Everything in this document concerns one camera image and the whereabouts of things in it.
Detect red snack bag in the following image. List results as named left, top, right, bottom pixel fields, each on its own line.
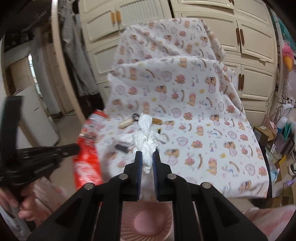
left=73, top=110, right=108, bottom=189

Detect wooden clothespin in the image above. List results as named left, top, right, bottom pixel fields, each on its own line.
left=118, top=118, right=138, bottom=129

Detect white tissue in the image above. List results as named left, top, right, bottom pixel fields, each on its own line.
left=132, top=113, right=167, bottom=174

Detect person's left hand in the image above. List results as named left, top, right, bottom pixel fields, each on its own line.
left=0, top=182, right=42, bottom=220

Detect white refrigerator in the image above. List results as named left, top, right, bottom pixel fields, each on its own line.
left=17, top=86, right=60, bottom=147

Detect pink plastic waste basket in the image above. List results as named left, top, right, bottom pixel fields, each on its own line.
left=120, top=201, right=173, bottom=240

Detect black lighter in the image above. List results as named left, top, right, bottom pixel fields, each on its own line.
left=115, top=144, right=130, bottom=154

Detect hanging grey clothes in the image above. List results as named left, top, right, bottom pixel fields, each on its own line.
left=58, top=1, right=99, bottom=96

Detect cardboard box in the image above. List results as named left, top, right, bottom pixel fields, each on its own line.
left=253, top=126, right=275, bottom=149

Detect bear print sheet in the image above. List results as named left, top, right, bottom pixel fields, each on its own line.
left=96, top=18, right=269, bottom=198

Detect pink plush bird toy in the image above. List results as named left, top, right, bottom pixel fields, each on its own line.
left=281, top=42, right=294, bottom=72

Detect cream louvered wardrobe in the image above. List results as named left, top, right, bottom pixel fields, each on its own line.
left=78, top=1, right=278, bottom=126

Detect wooden door frame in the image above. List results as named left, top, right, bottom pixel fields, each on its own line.
left=51, top=0, right=86, bottom=124

